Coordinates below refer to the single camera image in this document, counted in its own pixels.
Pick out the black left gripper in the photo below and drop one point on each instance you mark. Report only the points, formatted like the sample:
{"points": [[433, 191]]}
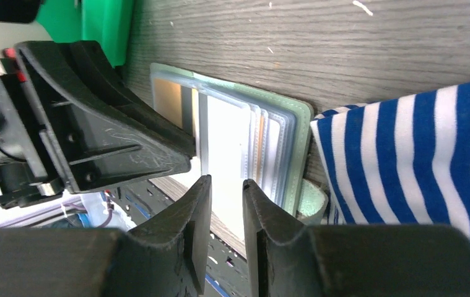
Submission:
{"points": [[97, 132]]}

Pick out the green plastic bin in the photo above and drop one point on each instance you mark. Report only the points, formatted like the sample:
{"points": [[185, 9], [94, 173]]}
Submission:
{"points": [[106, 21]]}

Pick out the blue white striped cloth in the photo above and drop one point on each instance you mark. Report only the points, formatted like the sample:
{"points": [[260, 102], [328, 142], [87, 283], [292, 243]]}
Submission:
{"points": [[405, 160]]}

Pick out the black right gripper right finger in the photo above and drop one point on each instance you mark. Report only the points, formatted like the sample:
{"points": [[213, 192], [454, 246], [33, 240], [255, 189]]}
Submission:
{"points": [[288, 258]]}

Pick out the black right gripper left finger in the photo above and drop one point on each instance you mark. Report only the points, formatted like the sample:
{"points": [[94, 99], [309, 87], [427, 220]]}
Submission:
{"points": [[58, 261]]}

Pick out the green card holder wallet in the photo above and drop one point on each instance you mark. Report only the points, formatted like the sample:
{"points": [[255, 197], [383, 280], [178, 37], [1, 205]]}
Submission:
{"points": [[241, 133]]}

